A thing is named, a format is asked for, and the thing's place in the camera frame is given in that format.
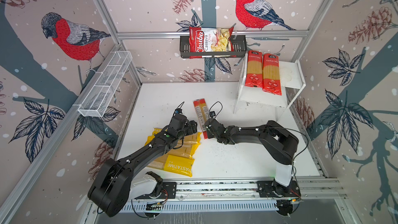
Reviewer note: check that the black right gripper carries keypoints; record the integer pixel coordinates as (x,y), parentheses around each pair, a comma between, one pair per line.
(209,136)

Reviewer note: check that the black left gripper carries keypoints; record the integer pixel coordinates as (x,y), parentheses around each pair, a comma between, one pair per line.
(192,126)

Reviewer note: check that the red spaghetti bag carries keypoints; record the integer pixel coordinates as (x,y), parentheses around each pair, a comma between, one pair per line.
(202,112)
(254,69)
(271,75)

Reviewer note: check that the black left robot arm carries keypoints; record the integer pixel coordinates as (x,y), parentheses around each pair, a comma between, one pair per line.
(111,188)

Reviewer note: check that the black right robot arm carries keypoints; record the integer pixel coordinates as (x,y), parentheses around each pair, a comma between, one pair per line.
(278,141)

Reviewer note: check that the yellow pasta bag top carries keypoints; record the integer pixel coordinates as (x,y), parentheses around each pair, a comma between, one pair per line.
(190,140)

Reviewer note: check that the yellow pasta bag middle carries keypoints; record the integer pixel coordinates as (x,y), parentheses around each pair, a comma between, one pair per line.
(185,151)

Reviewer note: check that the yellow Pastatime pasta bag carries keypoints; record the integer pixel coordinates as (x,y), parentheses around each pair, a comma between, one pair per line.
(173,164)

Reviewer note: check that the white two-tier shelf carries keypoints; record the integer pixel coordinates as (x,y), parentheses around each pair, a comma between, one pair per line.
(292,84)

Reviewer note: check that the red cassava chips bag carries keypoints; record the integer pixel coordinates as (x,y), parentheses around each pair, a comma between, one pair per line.
(210,39)

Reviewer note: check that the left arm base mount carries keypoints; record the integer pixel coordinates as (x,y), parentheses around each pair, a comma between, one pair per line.
(167,190)

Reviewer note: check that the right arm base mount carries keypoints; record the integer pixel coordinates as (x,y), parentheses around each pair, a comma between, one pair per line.
(272,189)

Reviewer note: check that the white wire mesh basket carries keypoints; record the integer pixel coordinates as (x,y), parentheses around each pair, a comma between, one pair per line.
(99,97)

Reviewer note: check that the black wall basket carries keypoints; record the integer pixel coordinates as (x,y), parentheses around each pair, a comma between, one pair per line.
(238,46)

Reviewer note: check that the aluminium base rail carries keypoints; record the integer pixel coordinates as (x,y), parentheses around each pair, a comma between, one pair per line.
(235,189)

